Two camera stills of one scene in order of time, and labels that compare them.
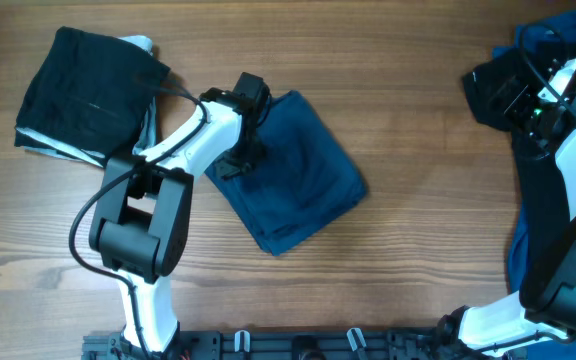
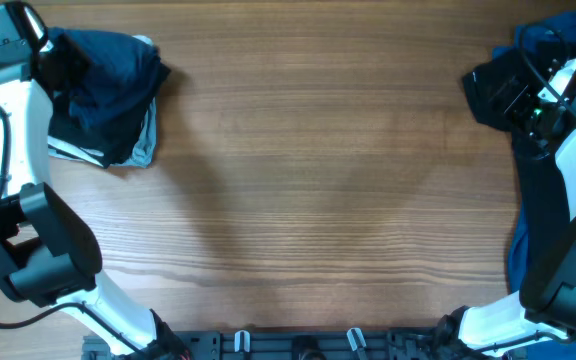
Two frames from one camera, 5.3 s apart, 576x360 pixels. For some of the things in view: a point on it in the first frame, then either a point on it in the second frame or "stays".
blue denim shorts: [301, 183] → [124, 68]
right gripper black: [515, 109] stays
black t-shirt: [490, 88] stays
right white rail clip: [356, 338] stays
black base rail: [381, 344] stays
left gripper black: [257, 155] → [82, 62]
